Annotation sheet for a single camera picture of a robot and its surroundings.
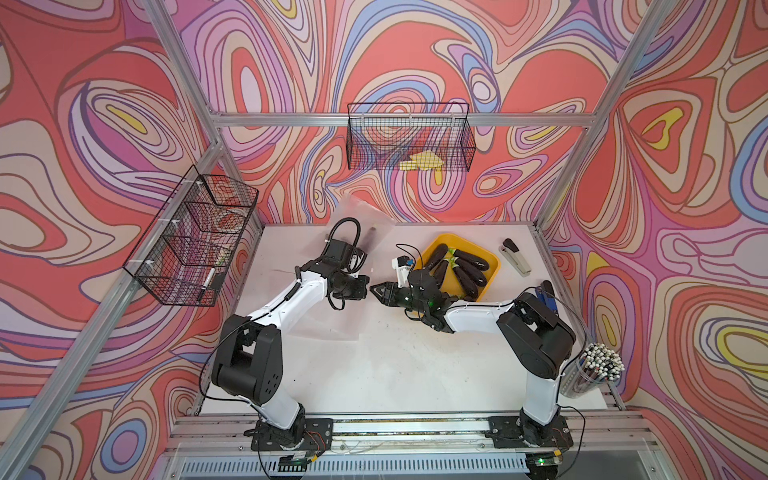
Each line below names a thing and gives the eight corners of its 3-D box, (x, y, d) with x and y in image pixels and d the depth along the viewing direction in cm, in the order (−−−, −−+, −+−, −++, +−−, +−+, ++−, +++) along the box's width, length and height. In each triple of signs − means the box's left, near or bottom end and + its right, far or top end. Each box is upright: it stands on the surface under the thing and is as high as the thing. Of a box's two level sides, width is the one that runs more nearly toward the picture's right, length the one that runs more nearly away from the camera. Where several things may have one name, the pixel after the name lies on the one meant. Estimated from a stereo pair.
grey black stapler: (520, 278, 106) (526, 269, 102) (497, 249, 115) (501, 240, 111) (530, 275, 107) (535, 266, 103) (506, 246, 116) (510, 237, 112)
